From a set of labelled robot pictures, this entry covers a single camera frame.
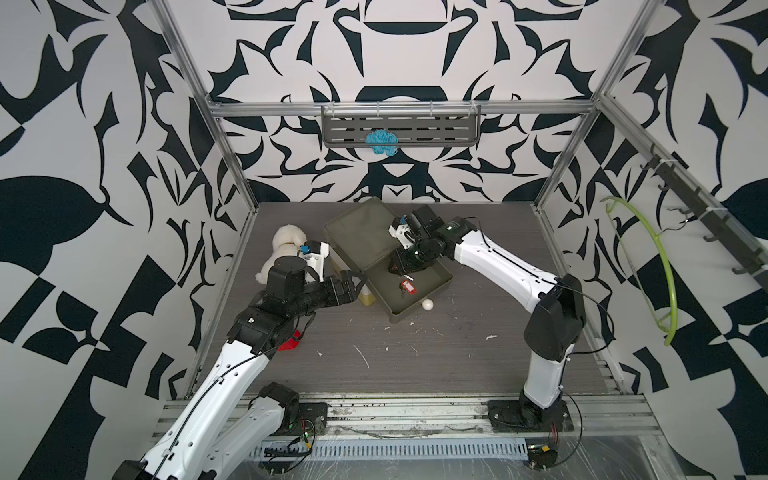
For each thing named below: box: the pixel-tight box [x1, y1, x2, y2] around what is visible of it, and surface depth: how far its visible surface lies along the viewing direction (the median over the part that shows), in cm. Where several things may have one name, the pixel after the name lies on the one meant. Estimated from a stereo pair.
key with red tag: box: [399, 280, 417, 297], surface depth 83 cm
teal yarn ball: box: [365, 128, 399, 156], surface depth 93 cm
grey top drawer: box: [364, 259, 453, 324], surface depth 82 cm
